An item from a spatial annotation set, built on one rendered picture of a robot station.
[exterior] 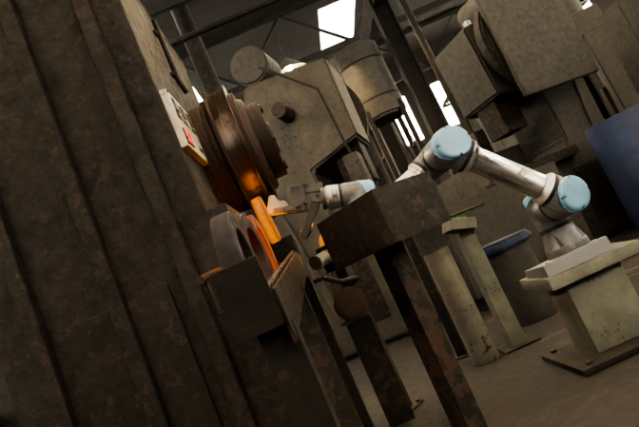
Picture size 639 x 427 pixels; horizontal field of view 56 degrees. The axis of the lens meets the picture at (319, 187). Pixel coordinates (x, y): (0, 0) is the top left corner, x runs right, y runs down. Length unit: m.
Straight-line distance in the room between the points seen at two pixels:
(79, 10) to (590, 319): 1.81
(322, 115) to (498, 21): 1.69
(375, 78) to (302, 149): 6.34
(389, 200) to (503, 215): 2.87
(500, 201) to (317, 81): 1.74
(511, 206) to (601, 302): 2.23
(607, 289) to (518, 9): 3.75
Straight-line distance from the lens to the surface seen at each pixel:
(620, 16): 6.87
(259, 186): 1.96
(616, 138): 5.04
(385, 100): 10.95
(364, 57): 11.20
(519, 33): 5.46
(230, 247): 0.90
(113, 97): 1.74
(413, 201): 1.48
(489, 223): 4.21
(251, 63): 5.19
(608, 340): 2.18
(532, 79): 5.30
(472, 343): 2.72
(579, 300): 2.14
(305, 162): 4.83
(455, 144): 1.95
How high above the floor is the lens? 0.54
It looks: 9 degrees up
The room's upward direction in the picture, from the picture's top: 24 degrees counter-clockwise
